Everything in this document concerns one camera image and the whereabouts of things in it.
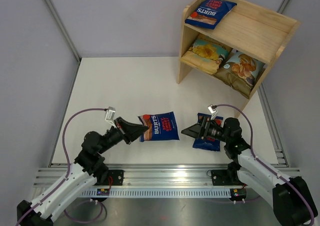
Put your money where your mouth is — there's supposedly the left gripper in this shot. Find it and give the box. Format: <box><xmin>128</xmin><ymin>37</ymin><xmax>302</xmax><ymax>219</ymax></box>
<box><xmin>97</xmin><ymin>117</ymin><xmax>149</xmax><ymax>154</ymax></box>

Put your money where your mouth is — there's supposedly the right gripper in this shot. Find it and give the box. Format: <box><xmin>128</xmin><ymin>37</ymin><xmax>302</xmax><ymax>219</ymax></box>
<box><xmin>182</xmin><ymin>115</ymin><xmax>231</xmax><ymax>143</ymax></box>

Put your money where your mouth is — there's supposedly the blue Burts bag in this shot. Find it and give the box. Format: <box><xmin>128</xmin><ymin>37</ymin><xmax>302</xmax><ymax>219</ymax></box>
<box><xmin>138</xmin><ymin>111</ymin><xmax>180</xmax><ymax>142</ymax></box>
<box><xmin>192</xmin><ymin>113</ymin><xmax>224</xmax><ymax>151</ymax></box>
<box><xmin>185</xmin><ymin>0</ymin><xmax>237</xmax><ymax>30</ymax></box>

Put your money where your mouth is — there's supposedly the light blue cassava chips bag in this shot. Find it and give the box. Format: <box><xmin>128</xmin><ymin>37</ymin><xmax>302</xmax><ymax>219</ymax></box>
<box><xmin>214</xmin><ymin>51</ymin><xmax>265</xmax><ymax>99</ymax></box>

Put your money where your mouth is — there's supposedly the tan kettle chips bag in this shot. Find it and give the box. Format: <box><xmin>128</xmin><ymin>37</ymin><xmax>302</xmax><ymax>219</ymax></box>
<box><xmin>180</xmin><ymin>34</ymin><xmax>232</xmax><ymax>75</ymax></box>

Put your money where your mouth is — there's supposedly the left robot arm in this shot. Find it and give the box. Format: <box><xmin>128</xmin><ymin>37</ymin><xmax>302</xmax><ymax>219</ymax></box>
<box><xmin>17</xmin><ymin>117</ymin><xmax>148</xmax><ymax>225</ymax></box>

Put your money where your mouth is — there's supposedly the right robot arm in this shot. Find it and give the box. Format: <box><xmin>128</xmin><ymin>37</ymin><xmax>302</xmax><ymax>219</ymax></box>
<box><xmin>182</xmin><ymin>117</ymin><xmax>319</xmax><ymax>225</ymax></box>

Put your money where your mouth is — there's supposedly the wooden two-tier shelf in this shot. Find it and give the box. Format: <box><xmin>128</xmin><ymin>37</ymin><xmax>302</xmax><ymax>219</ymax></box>
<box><xmin>176</xmin><ymin>0</ymin><xmax>302</xmax><ymax>119</ymax></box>

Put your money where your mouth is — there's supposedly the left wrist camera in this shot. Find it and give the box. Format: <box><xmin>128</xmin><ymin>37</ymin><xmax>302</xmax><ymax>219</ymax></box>
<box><xmin>104</xmin><ymin>107</ymin><xmax>116</xmax><ymax>125</ymax></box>

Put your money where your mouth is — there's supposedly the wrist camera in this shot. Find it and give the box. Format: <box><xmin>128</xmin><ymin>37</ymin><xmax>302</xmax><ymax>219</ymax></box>
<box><xmin>104</xmin><ymin>107</ymin><xmax>116</xmax><ymax>125</ymax></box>
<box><xmin>207</xmin><ymin>104</ymin><xmax>218</xmax><ymax>120</ymax></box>

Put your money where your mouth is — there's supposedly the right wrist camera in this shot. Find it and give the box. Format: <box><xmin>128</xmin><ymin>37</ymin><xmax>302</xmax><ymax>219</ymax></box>
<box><xmin>207</xmin><ymin>104</ymin><xmax>218</xmax><ymax>120</ymax></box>

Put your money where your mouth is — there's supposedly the aluminium mounting rail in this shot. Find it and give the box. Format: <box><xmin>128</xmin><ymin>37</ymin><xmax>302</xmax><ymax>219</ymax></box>
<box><xmin>33</xmin><ymin>164</ymin><xmax>302</xmax><ymax>187</ymax></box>

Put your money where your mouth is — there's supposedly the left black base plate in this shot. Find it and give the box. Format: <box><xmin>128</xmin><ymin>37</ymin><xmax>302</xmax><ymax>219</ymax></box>
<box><xmin>95</xmin><ymin>169</ymin><xmax>125</xmax><ymax>186</ymax></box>

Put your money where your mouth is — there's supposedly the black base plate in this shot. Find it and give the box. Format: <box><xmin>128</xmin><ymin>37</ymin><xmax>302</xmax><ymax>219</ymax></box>
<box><xmin>210</xmin><ymin>169</ymin><xmax>245</xmax><ymax>186</ymax></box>
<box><xmin>95</xmin><ymin>169</ymin><xmax>125</xmax><ymax>186</ymax></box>

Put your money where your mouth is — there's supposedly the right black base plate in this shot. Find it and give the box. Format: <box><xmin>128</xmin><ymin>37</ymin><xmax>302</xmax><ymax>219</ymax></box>
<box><xmin>210</xmin><ymin>169</ymin><xmax>245</xmax><ymax>186</ymax></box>

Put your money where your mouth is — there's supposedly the white slotted cable duct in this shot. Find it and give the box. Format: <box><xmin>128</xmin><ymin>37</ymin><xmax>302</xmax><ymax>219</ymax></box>
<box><xmin>80</xmin><ymin>188</ymin><xmax>231</xmax><ymax>198</ymax></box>

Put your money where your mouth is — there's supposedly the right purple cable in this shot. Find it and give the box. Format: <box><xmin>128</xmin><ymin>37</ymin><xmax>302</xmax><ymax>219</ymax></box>
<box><xmin>216</xmin><ymin>104</ymin><xmax>316</xmax><ymax>226</ymax></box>

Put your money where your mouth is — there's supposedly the purple cable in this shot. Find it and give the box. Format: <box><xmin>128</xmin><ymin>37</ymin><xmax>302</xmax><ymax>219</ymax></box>
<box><xmin>216</xmin><ymin>104</ymin><xmax>316</xmax><ymax>226</ymax></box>
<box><xmin>14</xmin><ymin>107</ymin><xmax>107</xmax><ymax>226</ymax></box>

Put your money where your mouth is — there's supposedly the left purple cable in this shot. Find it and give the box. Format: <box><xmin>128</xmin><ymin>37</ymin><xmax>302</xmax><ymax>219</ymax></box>
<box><xmin>14</xmin><ymin>107</ymin><xmax>107</xmax><ymax>226</ymax></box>

